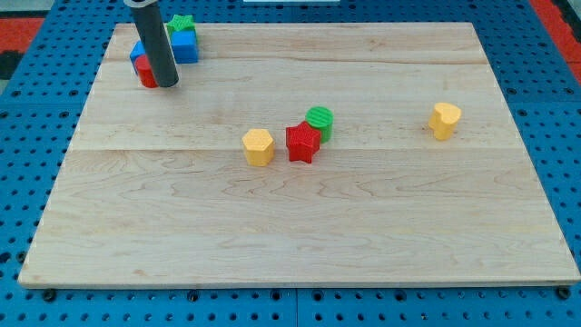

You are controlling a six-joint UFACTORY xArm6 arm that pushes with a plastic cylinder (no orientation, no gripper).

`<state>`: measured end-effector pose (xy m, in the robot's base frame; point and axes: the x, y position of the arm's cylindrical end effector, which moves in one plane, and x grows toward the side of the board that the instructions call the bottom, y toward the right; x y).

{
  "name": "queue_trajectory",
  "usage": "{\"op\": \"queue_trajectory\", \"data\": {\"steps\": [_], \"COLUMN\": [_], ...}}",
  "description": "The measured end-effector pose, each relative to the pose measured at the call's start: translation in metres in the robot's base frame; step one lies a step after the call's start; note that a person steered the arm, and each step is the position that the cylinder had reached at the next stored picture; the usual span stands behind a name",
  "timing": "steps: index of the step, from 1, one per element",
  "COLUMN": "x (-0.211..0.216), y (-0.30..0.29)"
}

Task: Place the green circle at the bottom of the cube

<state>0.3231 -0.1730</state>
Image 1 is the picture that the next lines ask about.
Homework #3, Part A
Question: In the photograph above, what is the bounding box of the green circle block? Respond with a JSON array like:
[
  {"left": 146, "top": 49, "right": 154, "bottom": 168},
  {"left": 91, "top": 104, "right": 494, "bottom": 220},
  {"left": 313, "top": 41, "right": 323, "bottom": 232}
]
[{"left": 305, "top": 106, "right": 334, "bottom": 144}]

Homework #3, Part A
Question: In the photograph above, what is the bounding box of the blue cube block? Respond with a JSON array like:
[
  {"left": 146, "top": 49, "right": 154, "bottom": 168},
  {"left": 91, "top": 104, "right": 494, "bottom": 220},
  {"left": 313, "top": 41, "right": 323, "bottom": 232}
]
[{"left": 171, "top": 31, "right": 199, "bottom": 64}]

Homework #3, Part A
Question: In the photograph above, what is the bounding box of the red star block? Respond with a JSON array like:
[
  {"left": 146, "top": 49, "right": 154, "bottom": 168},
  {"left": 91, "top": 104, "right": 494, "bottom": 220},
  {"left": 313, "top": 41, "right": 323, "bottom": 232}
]
[{"left": 286, "top": 121, "right": 321, "bottom": 164}]

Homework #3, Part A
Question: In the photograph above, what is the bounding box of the yellow hexagon block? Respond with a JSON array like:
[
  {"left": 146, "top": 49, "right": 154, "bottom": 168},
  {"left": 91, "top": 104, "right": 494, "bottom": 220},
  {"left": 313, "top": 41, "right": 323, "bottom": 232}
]
[{"left": 241, "top": 128, "right": 275, "bottom": 166}]

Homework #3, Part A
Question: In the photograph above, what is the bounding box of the wooden board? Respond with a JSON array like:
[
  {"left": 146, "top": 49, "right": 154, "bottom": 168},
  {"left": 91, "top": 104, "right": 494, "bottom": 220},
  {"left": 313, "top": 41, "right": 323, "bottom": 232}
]
[{"left": 18, "top": 23, "right": 580, "bottom": 289}]

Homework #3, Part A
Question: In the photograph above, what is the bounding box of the yellow heart block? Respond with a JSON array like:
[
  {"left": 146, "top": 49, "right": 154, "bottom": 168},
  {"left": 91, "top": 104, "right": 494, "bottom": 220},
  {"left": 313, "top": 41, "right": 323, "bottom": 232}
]
[{"left": 428, "top": 103, "right": 462, "bottom": 141}]

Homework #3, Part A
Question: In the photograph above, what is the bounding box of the red cylinder block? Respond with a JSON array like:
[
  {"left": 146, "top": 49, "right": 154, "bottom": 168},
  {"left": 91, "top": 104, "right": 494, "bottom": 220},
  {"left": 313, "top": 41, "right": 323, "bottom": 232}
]
[{"left": 134, "top": 54, "right": 158, "bottom": 88}]

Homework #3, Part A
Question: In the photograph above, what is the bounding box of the green star block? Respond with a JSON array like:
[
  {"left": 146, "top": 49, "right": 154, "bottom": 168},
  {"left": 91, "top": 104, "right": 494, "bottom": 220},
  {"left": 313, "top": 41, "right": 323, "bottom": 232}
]
[{"left": 165, "top": 15, "right": 196, "bottom": 38}]

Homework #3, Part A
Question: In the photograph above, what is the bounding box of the blue block behind rod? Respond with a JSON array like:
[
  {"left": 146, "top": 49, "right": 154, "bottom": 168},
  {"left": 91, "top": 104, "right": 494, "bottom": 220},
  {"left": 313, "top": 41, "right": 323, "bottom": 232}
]
[{"left": 129, "top": 41, "right": 145, "bottom": 74}]

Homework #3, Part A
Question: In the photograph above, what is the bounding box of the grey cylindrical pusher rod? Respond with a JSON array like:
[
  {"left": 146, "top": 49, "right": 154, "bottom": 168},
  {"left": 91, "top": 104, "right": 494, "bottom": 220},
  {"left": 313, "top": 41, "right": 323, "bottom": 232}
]
[{"left": 123, "top": 0, "right": 179, "bottom": 88}]

